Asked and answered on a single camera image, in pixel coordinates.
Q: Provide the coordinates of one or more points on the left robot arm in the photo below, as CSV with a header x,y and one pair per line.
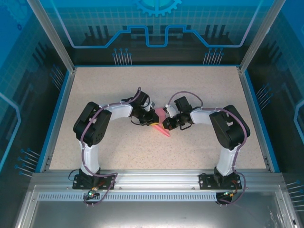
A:
x,y
92,123

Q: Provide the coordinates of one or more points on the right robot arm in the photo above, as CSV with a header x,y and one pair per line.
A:
x,y
229,128

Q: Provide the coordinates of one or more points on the left aluminium frame post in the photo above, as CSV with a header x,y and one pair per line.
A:
x,y
53,35

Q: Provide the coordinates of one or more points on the right aluminium frame post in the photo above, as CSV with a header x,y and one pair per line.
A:
x,y
260,35

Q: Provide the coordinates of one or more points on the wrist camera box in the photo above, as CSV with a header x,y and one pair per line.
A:
x,y
169,110
152,105

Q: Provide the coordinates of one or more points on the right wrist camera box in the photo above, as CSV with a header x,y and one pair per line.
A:
x,y
169,110

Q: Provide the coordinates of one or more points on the steel cabinet tray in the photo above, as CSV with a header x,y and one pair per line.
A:
x,y
152,213

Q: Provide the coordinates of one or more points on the aluminium frame post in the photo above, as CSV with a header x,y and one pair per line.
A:
x,y
260,35
53,35

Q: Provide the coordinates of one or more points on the blue printed side panel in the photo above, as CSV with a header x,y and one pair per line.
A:
x,y
285,71
19,71

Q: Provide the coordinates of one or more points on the pink cloth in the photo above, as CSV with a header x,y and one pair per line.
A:
x,y
161,115

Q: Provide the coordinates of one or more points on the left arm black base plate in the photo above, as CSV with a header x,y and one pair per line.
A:
x,y
79,184

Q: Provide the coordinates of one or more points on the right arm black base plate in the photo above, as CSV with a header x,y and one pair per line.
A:
x,y
205,181

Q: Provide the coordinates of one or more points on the blue printed gear panel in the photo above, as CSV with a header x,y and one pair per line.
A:
x,y
152,21

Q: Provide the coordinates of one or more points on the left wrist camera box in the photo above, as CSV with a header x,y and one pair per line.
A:
x,y
152,105

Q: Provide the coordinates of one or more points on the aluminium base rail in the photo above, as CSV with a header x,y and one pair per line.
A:
x,y
154,179

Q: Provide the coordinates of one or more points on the aluminium table side rail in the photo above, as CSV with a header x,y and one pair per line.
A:
x,y
250,107
63,107

